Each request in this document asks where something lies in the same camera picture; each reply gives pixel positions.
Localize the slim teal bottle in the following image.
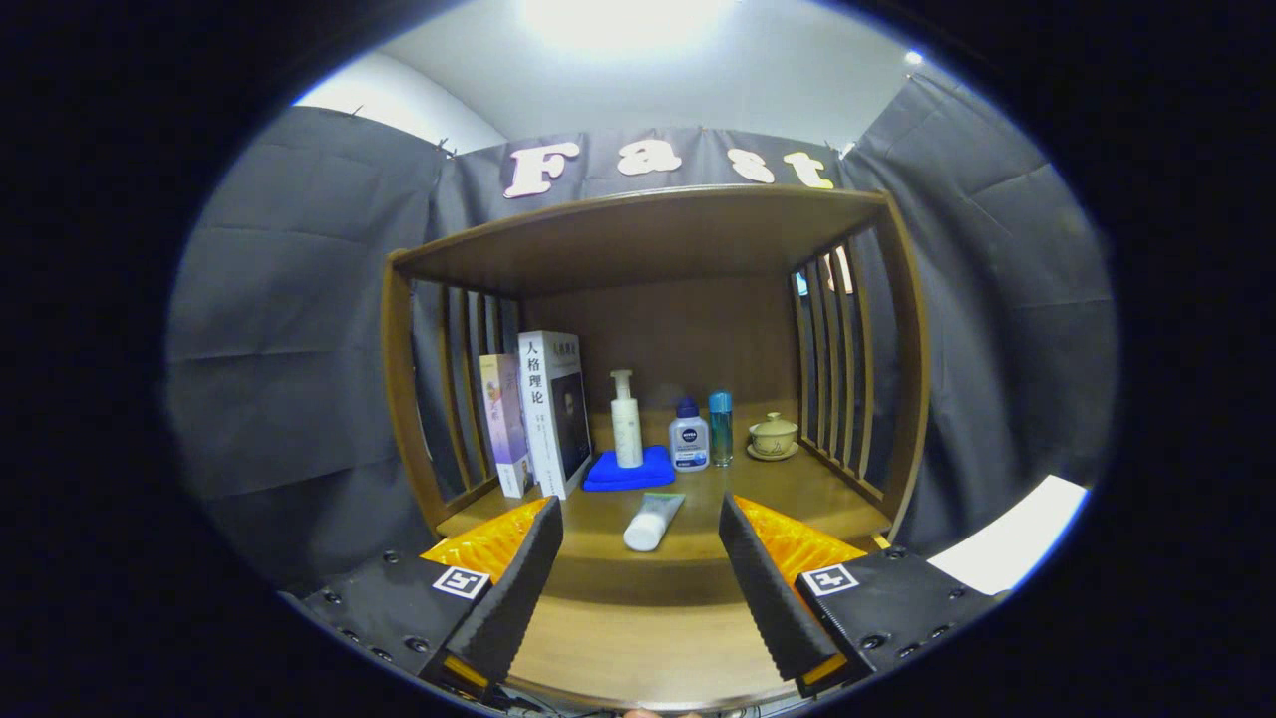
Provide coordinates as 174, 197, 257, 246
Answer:
708, 390, 735, 468

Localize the blue folded towel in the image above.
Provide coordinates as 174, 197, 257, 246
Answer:
582, 445, 677, 493

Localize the brown wooden countertop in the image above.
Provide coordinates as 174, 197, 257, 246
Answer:
436, 404, 893, 564

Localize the brown wooden drawer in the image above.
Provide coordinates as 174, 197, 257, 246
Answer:
498, 534, 893, 713

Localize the white and green tube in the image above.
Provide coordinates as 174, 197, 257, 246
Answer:
622, 492, 687, 553

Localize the white bottle with blue cap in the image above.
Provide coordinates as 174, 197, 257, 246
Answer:
668, 397, 711, 473

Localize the white pump bottle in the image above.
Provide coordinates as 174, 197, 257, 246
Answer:
609, 369, 645, 470

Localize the thick white book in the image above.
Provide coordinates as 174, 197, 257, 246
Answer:
517, 330, 594, 501

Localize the purple book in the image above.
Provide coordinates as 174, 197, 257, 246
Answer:
478, 353, 536, 500

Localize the white box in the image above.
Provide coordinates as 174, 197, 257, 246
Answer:
925, 475, 1090, 597

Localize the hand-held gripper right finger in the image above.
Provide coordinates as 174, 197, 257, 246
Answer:
718, 494, 1003, 699

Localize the beige lidded tea cup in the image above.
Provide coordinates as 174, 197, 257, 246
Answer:
747, 412, 801, 462

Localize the brown wooden cabinet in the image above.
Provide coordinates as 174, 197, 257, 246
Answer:
381, 184, 931, 579

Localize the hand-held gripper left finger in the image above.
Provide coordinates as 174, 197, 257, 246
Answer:
289, 496, 565, 699

